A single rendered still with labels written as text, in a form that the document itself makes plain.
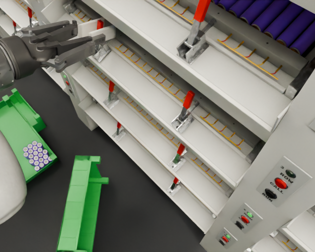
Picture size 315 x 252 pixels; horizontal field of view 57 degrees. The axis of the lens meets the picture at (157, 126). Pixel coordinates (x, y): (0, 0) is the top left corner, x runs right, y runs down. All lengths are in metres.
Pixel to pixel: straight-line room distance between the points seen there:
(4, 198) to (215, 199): 0.46
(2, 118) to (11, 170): 0.77
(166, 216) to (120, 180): 0.22
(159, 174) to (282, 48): 0.65
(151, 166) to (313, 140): 0.68
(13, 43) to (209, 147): 0.40
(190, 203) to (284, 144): 0.58
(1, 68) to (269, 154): 0.44
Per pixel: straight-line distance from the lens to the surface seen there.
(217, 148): 0.57
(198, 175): 0.75
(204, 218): 0.92
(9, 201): 0.51
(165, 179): 0.95
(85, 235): 1.08
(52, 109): 1.35
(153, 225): 1.07
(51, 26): 0.67
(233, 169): 0.56
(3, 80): 0.57
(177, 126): 0.58
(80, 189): 0.92
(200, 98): 0.58
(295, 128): 0.36
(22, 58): 0.57
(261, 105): 0.40
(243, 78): 0.41
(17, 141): 1.24
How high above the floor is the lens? 1.04
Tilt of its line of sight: 58 degrees down
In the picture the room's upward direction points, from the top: straight up
